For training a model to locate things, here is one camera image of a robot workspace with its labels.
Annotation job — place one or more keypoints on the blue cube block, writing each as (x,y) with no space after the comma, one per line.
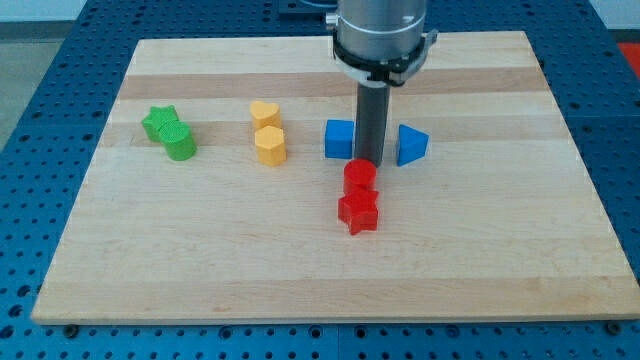
(338,139)

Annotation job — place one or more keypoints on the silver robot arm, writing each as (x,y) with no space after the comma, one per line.
(380,43)

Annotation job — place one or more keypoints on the blue triangle block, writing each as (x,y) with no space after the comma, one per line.
(412,145)

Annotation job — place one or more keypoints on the red cylinder block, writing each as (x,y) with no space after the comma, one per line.
(359,174)

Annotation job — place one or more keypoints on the red star block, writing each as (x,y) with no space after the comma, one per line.
(358,210)

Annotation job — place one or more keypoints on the yellow hexagon block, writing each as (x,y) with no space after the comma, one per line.
(270,145)

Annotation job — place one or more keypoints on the yellow heart block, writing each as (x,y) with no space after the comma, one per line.
(265,114)

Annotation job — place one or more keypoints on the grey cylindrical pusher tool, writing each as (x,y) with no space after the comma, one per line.
(370,125)

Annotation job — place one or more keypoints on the light wooden board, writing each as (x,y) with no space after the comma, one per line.
(499,221)

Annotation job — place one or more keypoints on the green cylinder block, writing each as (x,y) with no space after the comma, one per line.
(178,141)

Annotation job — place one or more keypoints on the green star block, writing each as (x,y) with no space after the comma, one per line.
(157,118)

